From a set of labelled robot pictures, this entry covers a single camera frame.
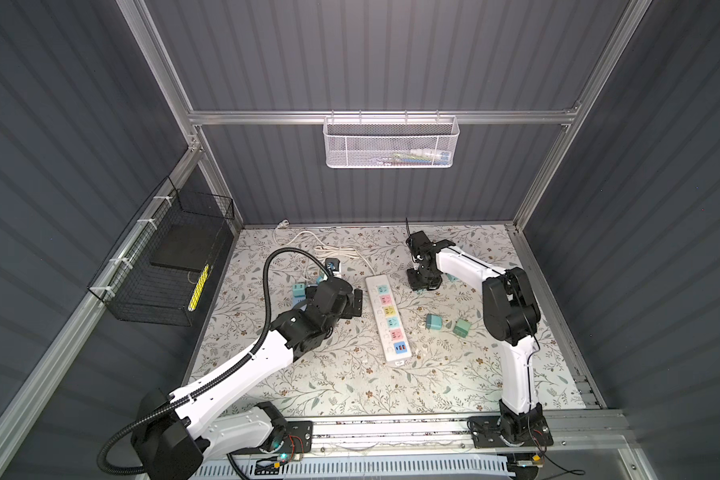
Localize white long power strip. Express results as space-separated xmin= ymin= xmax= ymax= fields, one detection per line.
xmin=365 ymin=275 xmax=412 ymax=367

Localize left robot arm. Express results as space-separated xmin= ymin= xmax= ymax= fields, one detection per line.
xmin=130 ymin=277 xmax=363 ymax=479

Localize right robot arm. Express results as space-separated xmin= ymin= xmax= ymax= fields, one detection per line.
xmin=405 ymin=231 xmax=544 ymax=445

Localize green plug centre right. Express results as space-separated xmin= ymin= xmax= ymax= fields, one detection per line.
xmin=453 ymin=319 xmax=471 ymax=338

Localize pens in white basket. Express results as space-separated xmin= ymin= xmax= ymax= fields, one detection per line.
xmin=373 ymin=148 xmax=453 ymax=168

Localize yellow marker in basket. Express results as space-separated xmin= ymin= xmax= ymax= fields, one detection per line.
xmin=187 ymin=264 xmax=211 ymax=312

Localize black pad in basket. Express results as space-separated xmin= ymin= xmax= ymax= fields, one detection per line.
xmin=150 ymin=225 xmax=216 ymax=273

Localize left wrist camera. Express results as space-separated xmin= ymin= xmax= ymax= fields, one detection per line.
xmin=324 ymin=257 xmax=342 ymax=278

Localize white bundled power cable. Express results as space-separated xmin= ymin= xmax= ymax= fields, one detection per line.
xmin=273 ymin=219 xmax=376 ymax=276

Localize black corrugated cable hose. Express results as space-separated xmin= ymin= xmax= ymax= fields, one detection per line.
xmin=95 ymin=247 xmax=332 ymax=476

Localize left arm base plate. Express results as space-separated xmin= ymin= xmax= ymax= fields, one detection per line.
xmin=254 ymin=420 xmax=314 ymax=454

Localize white wire wall basket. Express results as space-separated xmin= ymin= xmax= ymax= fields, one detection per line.
xmin=322 ymin=115 xmax=460 ymax=169

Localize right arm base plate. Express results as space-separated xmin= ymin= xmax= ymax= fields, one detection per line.
xmin=467 ymin=415 xmax=554 ymax=450

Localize black wire side basket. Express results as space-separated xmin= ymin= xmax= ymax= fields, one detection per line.
xmin=89 ymin=179 xmax=235 ymax=327

